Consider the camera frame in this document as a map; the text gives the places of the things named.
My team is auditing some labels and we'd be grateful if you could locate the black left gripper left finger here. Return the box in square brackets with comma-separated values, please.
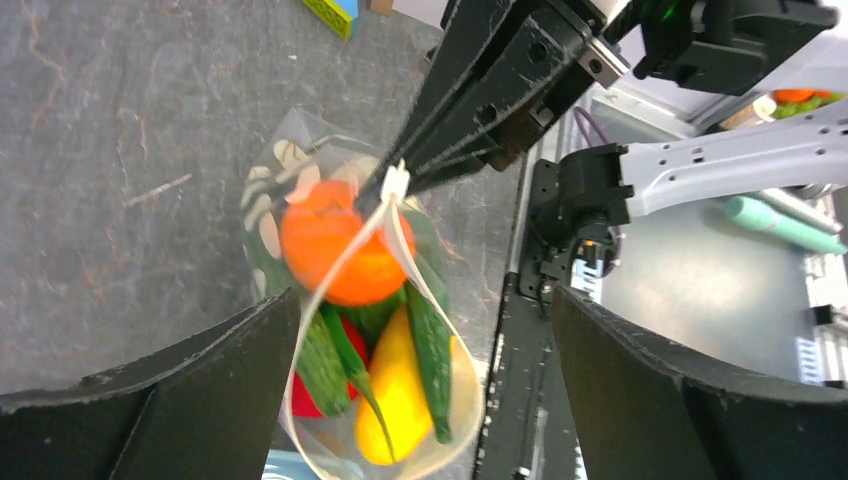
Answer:
[1, 289, 301, 479]

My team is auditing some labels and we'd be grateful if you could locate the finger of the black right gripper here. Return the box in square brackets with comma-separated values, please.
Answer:
[357, 1, 530, 212]
[390, 1, 597, 194]

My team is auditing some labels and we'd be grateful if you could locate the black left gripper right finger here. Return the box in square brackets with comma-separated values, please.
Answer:
[552, 287, 847, 479]

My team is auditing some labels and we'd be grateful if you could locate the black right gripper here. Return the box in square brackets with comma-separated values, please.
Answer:
[556, 1, 838, 96]

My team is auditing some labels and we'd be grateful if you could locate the red toy apple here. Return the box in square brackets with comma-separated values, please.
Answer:
[291, 320, 359, 418]

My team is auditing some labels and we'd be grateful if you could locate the green toy bean pod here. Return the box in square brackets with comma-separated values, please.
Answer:
[319, 304, 397, 463]

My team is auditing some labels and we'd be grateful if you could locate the clear dotted zip top bag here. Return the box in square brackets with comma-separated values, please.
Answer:
[239, 107, 483, 479]

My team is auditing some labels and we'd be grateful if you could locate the yellow toy lemon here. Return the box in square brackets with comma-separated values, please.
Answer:
[354, 304, 435, 467]

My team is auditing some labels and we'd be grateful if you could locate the orange toy fruit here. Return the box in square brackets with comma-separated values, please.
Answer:
[279, 179, 407, 307]

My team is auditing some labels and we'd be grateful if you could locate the green toy cucumber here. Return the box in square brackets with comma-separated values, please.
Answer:
[404, 282, 453, 445]

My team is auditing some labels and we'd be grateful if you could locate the green toy lettuce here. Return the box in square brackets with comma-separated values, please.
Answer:
[291, 291, 405, 418]

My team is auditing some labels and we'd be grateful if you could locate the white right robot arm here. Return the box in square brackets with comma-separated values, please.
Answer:
[355, 1, 847, 249]

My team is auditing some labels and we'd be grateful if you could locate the small wooden cube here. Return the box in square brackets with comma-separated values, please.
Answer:
[367, 0, 394, 16]

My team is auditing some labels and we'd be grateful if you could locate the multicolour toy brick stack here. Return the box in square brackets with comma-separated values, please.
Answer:
[303, 0, 360, 40]

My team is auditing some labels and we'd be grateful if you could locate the teal marker pen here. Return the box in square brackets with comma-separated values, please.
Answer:
[723, 196, 847, 255]

